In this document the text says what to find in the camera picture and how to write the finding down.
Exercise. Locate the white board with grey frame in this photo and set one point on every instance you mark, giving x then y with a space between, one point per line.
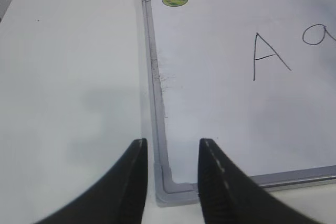
256 76

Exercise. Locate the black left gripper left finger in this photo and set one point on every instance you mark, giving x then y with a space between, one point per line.
118 197

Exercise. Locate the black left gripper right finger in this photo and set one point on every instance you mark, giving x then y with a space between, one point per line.
228 195

